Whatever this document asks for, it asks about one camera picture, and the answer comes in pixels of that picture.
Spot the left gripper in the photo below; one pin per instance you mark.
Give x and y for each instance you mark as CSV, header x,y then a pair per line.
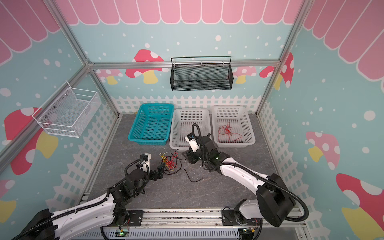
x,y
160,173

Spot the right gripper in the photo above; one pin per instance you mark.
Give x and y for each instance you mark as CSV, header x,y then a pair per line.
x,y
192,155

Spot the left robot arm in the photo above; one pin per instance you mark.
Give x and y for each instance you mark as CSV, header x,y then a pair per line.
x,y
109,208

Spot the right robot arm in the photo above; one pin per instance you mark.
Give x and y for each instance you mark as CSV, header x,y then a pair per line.
x,y
274,202

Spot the middle white plastic basket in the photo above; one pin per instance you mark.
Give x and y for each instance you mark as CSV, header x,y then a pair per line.
x,y
182,122

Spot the white plastic basket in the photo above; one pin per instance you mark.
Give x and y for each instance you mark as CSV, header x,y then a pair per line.
x,y
232,127
182,122

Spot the teal plastic basket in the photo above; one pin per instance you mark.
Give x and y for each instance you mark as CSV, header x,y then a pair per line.
x,y
152,124

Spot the right white plastic basket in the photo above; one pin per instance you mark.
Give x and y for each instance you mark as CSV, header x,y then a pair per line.
x,y
232,127

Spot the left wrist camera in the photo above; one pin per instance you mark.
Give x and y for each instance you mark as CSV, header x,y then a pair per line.
x,y
144,162

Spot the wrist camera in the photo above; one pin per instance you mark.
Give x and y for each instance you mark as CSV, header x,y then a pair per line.
x,y
192,141
144,162

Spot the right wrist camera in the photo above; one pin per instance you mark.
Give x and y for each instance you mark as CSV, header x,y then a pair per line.
x,y
192,141

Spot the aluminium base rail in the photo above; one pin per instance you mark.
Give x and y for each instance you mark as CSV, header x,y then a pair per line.
x,y
193,224

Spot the black wire mesh wall basket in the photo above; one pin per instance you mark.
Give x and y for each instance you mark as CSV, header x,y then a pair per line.
x,y
206,73

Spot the white wire mesh wall basket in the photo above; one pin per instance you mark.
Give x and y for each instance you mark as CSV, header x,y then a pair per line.
x,y
69,112

